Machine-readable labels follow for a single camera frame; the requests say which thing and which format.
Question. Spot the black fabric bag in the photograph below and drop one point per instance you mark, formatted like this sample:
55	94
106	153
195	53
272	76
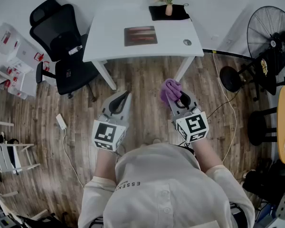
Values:
180	13

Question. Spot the person's right forearm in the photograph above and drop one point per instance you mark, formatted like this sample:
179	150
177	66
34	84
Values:
206	155

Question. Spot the peach vase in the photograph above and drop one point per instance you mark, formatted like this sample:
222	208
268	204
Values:
168	10

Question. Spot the white table leg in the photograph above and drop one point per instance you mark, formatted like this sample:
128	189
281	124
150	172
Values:
184	68

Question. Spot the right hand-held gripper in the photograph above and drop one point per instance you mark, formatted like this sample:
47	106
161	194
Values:
192	125

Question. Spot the person's left forearm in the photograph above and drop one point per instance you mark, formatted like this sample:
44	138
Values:
104	165

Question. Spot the black floor fan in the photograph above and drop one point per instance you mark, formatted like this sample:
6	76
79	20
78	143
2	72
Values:
261	25

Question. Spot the white step stool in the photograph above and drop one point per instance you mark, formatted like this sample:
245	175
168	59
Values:
4	155

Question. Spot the purple cloth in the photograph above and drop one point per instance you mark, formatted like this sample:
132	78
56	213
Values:
171	87

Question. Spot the clear water bottle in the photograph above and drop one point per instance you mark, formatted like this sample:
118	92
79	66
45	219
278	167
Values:
75	50

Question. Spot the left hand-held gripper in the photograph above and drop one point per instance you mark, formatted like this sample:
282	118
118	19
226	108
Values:
109	133

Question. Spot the white power strip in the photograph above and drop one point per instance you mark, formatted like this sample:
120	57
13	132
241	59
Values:
61	121

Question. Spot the person's beige shoe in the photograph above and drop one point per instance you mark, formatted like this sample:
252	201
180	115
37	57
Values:
154	141

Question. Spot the small black red device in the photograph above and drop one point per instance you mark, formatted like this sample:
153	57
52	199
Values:
68	73

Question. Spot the pile of white red boxes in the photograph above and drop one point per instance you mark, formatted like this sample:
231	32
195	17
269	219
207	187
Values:
19	53

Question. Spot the black bag yellow print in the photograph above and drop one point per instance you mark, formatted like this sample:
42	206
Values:
273	77

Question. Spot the person's cream shirt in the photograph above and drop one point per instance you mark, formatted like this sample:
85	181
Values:
161	186

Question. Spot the black office chair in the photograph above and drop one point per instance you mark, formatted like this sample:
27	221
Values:
54	32

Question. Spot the black stool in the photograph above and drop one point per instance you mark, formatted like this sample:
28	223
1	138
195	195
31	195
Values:
230	78
259	127

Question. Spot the grey round desk grommet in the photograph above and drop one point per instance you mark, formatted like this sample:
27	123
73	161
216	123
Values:
187	42

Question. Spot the dark brown rectangular board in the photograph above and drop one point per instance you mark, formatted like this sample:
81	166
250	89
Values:
140	35

